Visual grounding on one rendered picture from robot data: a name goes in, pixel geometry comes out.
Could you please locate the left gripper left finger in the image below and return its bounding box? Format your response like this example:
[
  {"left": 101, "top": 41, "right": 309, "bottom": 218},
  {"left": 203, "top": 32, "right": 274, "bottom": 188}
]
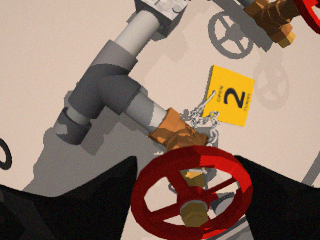
[{"left": 0, "top": 156, "right": 138, "bottom": 240}]

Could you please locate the black rubber ring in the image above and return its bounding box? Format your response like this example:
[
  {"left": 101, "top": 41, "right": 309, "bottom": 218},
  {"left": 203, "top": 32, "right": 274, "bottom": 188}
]
[{"left": 0, "top": 138, "right": 12, "bottom": 170}]

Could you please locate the yellow number 2 tag on metal chain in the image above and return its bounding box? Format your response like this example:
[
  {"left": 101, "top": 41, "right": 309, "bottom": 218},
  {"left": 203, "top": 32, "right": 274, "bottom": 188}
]
[{"left": 180, "top": 65, "right": 255, "bottom": 190}]

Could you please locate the grey pipe manifold with three red valves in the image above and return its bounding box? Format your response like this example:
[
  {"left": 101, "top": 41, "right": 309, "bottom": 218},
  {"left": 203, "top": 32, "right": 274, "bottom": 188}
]
[{"left": 53, "top": 0, "right": 320, "bottom": 240}]

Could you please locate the dark grey cylinder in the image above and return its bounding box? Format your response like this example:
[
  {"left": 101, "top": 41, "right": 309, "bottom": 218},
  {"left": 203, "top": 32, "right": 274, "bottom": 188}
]
[{"left": 210, "top": 192, "right": 235, "bottom": 216}]

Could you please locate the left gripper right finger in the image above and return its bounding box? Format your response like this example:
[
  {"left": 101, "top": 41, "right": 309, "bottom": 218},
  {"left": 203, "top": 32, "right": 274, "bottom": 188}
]
[{"left": 233, "top": 155, "right": 320, "bottom": 240}]

